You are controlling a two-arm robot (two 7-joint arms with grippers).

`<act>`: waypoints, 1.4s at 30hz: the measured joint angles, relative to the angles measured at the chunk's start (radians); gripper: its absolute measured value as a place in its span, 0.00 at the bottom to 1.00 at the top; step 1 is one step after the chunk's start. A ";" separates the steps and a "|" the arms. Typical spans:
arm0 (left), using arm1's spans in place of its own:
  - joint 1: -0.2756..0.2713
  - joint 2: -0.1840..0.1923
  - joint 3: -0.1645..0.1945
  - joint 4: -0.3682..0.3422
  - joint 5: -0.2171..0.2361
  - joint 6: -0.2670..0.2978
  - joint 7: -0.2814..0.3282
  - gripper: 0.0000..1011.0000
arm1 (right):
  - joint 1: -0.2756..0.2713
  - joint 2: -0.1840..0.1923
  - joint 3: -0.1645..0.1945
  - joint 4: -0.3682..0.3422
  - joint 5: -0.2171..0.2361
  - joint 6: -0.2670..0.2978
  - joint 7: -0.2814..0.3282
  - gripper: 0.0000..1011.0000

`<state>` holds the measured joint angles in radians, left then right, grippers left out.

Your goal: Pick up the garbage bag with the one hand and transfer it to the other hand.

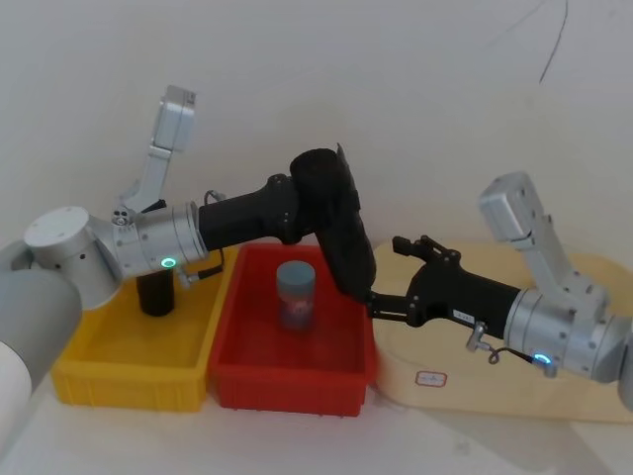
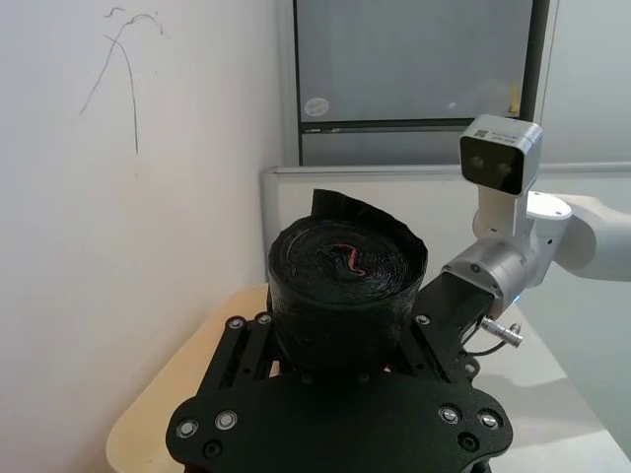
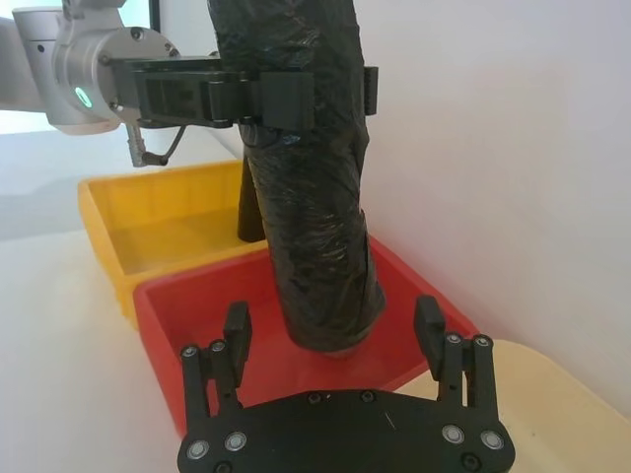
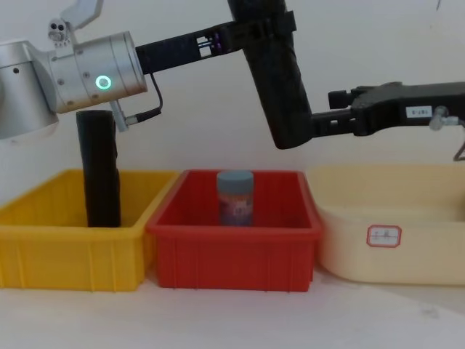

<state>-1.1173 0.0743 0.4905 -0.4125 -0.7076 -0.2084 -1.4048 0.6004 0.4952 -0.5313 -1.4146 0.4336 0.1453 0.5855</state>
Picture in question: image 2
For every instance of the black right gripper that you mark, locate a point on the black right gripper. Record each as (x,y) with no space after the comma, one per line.
(453,305)

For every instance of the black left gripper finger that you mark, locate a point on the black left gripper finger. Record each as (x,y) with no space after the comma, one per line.
(244,352)

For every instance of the black bag roll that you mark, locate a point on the black bag roll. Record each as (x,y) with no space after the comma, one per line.
(340,305)

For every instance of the round white sticker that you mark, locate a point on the round white sticker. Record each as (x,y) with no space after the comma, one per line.
(316,107)

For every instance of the small yellow tape piece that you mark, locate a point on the small yellow tape piece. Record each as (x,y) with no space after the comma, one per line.
(513,101)

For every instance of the dark glass window panel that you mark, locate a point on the dark glass window panel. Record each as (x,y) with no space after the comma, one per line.
(414,64)

